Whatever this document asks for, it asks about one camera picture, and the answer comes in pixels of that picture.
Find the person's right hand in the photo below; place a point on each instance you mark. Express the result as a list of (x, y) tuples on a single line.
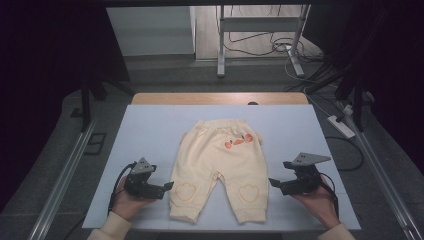
[(316, 205)]

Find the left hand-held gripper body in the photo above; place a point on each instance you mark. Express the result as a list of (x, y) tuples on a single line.
[(141, 185)]

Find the cream baby pants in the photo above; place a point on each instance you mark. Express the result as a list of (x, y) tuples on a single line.
[(216, 166)]

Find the white power strip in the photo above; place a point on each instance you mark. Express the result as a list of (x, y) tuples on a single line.
[(341, 126)]

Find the aluminium rail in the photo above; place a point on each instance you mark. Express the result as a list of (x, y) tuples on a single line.
[(66, 176), (383, 180)]

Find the person's left hand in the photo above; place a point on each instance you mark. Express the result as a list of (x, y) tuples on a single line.
[(128, 203)]

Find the dark curtain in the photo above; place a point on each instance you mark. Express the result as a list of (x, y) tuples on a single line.
[(40, 83), (400, 73)]

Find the black metal stand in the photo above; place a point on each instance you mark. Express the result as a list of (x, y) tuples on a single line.
[(357, 100), (85, 103)]

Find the white table mat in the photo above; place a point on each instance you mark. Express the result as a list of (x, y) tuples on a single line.
[(153, 133)]

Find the white panel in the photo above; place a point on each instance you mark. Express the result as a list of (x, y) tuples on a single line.
[(150, 30)]

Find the white metal stand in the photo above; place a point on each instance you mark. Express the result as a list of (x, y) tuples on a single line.
[(258, 24)]

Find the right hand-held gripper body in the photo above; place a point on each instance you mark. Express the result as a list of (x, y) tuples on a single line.
[(305, 178)]

